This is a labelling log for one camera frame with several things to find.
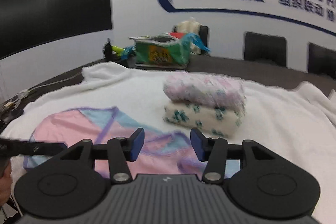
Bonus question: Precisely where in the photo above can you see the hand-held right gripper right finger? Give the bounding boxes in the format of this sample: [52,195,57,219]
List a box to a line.
[190,127,285,185]

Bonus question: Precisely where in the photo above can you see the white fluffy towel blanket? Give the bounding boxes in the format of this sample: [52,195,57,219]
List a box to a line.
[0,61,336,224]

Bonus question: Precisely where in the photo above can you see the green zip bag blue straps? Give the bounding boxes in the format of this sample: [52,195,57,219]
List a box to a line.
[122,32,212,69]

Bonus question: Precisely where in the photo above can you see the person's left hand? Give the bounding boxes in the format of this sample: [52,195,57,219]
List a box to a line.
[0,161,12,205]

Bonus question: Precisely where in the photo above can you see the folded pink floral garment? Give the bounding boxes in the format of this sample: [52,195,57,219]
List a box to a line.
[163,72,247,115]

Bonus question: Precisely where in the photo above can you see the black walkie-talkie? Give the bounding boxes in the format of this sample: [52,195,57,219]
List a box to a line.
[102,38,114,60]

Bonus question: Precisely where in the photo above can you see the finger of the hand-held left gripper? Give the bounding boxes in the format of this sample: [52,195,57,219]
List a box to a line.
[0,137,68,157]

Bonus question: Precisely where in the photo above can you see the white charger with cables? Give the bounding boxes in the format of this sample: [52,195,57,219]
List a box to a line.
[0,89,30,115]

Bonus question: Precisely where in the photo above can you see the large black wall screen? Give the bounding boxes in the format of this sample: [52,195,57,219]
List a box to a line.
[0,0,114,60]

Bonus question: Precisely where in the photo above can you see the cream cloth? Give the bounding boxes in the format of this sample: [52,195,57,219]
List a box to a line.
[176,17,204,54]

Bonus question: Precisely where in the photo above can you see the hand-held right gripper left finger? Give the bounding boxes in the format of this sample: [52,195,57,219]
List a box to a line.
[51,127,145,185]

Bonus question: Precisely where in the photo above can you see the folded cream green-flower garment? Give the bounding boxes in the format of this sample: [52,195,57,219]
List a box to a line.
[163,101,246,139]

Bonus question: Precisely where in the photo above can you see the pink and blue mesh garment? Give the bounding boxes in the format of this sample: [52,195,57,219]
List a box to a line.
[23,106,237,179]

